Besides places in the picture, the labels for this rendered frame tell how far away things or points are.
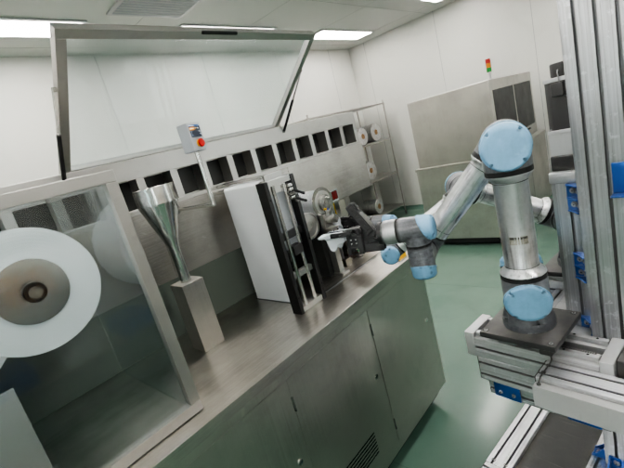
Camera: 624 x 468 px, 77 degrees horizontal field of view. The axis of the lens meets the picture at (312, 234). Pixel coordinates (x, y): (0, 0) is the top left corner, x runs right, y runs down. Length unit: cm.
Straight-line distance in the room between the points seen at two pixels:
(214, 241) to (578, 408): 144
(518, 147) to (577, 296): 67
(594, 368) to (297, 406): 89
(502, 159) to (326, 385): 98
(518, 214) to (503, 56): 504
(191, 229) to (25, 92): 264
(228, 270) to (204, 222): 26
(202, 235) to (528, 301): 130
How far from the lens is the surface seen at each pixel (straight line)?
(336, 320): 149
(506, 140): 107
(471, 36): 623
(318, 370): 149
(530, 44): 602
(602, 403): 130
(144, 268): 110
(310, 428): 153
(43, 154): 406
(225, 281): 189
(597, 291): 148
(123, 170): 170
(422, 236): 117
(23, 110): 411
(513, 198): 112
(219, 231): 187
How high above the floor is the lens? 154
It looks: 13 degrees down
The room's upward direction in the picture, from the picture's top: 15 degrees counter-clockwise
